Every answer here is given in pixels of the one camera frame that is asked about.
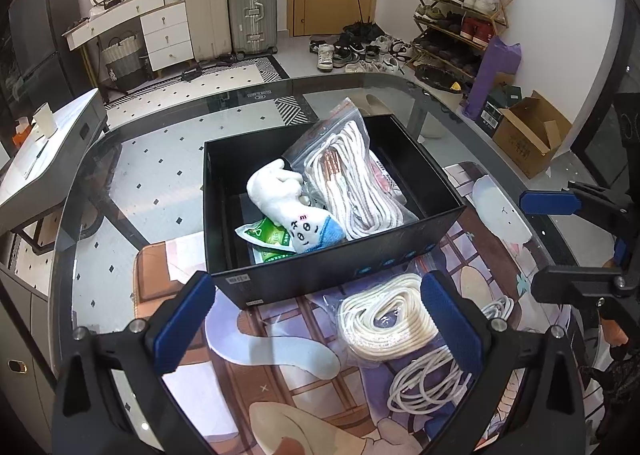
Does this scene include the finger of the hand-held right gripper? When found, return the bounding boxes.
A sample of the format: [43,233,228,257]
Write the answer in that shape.
[531,237,640,316]
[519,180,640,236]

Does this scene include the white paper cup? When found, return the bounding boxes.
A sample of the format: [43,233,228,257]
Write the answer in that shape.
[31,104,56,140]

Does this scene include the open cardboard box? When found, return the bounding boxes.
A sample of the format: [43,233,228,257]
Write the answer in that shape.
[492,90,573,180]

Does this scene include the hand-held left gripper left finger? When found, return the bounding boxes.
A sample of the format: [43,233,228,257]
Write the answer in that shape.
[52,270,218,455]

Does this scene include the red label rope bag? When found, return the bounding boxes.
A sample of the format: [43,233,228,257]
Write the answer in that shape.
[282,98,421,241]

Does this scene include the black mesh basket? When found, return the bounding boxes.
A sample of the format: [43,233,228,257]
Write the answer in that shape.
[420,64,463,95]

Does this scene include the orange box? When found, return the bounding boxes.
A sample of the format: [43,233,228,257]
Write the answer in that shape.
[12,119,36,148]

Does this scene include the white coffee table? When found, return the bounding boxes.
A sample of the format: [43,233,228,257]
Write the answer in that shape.
[0,88,111,256]

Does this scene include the person's right hand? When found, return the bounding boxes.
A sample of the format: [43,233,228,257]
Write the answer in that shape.
[601,310,628,348]

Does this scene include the grey refrigerator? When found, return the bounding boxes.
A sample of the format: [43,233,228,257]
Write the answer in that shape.
[7,0,101,108]

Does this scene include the white dresser with drawers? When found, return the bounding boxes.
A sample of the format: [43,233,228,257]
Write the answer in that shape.
[62,0,195,101]

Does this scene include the clear bag of white rope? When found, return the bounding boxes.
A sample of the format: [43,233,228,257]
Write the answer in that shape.
[325,272,451,366]

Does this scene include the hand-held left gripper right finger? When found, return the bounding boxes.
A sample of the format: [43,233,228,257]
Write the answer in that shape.
[420,270,588,455]

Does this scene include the rows of racked shoes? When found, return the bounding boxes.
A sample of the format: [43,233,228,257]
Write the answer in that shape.
[412,0,513,81]

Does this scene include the black white patterned rug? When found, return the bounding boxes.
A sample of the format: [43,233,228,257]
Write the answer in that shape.
[102,55,313,126]

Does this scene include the black cardboard box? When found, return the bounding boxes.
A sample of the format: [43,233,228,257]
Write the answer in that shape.
[202,114,468,311]

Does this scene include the grey cabinet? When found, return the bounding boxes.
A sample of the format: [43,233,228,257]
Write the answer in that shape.
[0,265,66,455]

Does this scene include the silver suitcase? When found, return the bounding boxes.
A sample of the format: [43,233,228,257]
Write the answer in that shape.
[226,0,279,56]

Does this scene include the purple yoga mat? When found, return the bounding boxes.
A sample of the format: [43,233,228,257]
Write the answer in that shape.
[460,35,523,118]

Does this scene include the black labelled box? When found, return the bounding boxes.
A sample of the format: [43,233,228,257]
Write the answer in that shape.
[476,102,506,132]

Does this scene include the pile of loose shoes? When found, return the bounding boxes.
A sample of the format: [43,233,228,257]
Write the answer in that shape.
[307,32,416,75]

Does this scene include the woven basket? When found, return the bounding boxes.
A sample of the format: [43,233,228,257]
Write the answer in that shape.
[101,35,142,67]

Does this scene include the beige slipper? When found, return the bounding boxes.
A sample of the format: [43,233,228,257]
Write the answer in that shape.
[364,92,393,117]

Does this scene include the black umbrella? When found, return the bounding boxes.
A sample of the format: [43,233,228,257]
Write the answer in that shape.
[342,0,383,38]

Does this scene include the white pen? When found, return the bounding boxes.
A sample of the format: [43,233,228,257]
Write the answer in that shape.
[26,140,52,179]

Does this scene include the white cable coil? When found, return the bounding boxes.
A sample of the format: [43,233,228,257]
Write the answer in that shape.
[387,297,516,416]

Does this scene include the printed cartoon desk mat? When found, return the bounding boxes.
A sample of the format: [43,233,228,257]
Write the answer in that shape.
[132,160,608,455]

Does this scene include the beige suitcase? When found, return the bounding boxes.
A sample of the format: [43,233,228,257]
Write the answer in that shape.
[182,0,233,62]

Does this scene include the white plush toy blue foot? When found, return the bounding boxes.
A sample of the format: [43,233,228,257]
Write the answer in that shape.
[246,160,347,254]

